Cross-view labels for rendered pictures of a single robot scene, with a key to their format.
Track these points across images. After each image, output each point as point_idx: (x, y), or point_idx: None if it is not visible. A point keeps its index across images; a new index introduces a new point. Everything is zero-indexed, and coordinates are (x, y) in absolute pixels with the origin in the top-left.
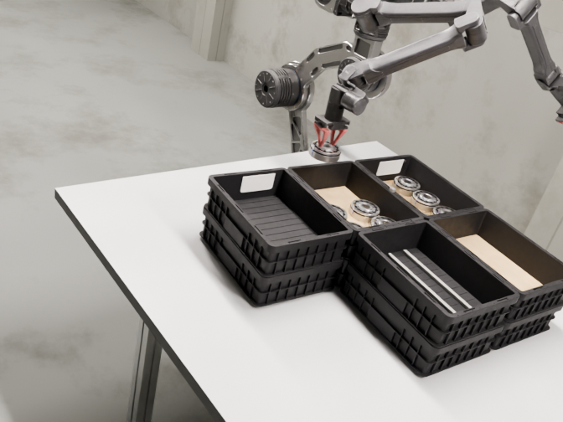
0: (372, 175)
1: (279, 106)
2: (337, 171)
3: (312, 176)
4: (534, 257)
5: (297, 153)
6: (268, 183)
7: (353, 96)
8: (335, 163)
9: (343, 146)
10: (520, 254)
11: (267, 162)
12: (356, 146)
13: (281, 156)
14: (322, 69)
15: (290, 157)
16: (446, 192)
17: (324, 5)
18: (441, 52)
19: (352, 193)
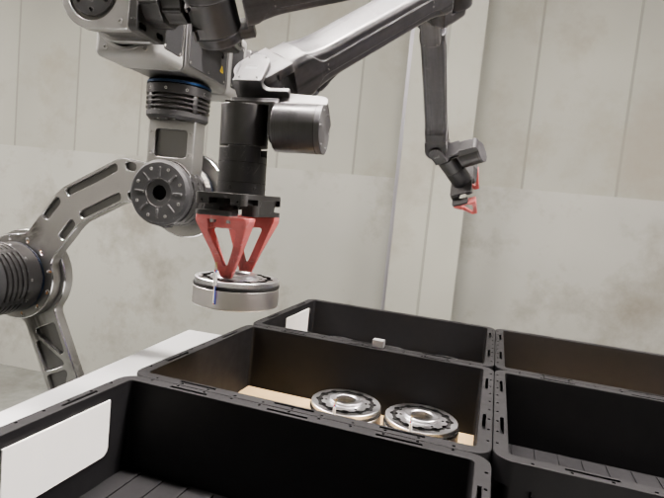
0: (312, 334)
1: (7, 310)
2: (234, 354)
3: (194, 379)
4: (629, 371)
5: (78, 379)
6: (95, 441)
7: (301, 105)
8: (229, 336)
9: (149, 349)
10: (599, 376)
11: (20, 414)
12: (168, 342)
13: (46, 393)
14: (85, 218)
15: (67, 391)
16: (410, 332)
17: (101, 18)
18: (422, 17)
19: (277, 393)
